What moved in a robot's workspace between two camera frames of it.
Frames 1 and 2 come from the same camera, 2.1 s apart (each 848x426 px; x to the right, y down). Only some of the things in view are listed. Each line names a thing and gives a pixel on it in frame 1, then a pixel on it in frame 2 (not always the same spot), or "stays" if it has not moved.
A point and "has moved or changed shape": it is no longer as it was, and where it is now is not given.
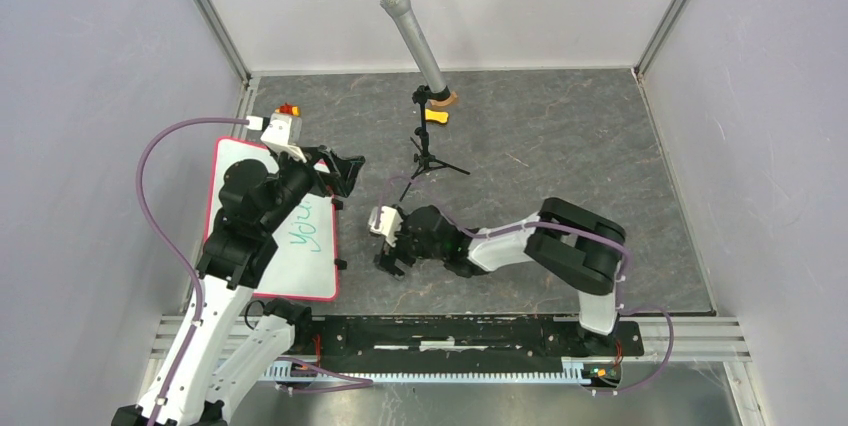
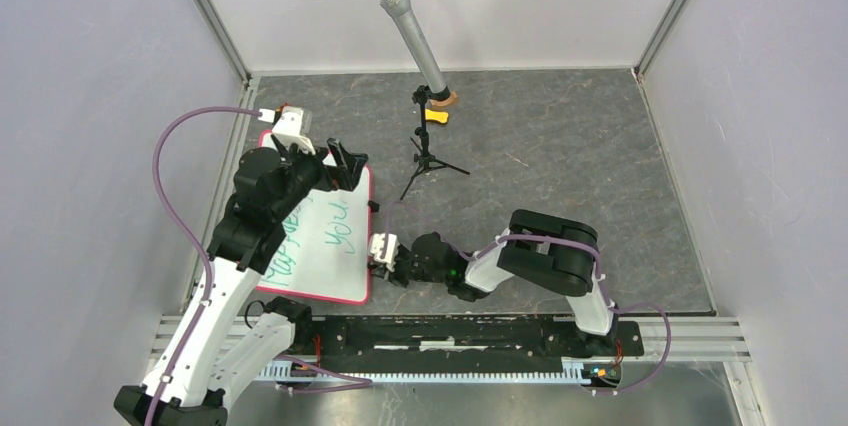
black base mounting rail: [502, 344] stays
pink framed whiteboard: [305, 263] has moved or changed shape
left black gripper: [342, 170] stays
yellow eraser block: [436, 116] stays
